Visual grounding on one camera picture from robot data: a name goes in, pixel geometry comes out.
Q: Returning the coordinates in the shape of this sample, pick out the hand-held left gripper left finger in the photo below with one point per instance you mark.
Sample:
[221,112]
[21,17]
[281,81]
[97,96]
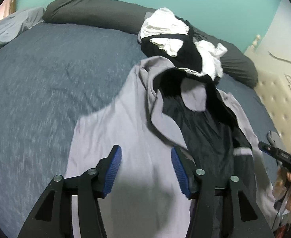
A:
[113,171]

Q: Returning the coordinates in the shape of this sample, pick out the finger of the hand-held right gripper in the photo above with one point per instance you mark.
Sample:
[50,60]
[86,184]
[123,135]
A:
[268,150]

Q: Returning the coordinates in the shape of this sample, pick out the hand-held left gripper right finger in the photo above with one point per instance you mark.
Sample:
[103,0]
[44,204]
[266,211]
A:
[181,173]

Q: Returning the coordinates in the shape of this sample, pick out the light grey jacket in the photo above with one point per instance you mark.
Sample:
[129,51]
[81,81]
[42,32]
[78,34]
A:
[125,129]

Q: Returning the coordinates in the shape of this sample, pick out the cream tufted headboard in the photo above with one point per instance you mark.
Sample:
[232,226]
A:
[279,96]

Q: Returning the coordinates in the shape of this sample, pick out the bed with blue sheet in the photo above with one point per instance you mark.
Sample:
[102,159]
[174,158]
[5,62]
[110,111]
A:
[41,91]

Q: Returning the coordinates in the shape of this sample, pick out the white garment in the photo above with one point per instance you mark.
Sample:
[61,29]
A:
[165,27]

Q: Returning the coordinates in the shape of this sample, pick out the dark grey long pillow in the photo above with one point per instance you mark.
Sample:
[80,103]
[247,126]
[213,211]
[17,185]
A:
[98,12]

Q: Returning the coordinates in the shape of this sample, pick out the light grey crumpled blanket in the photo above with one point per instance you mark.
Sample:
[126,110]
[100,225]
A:
[11,27]

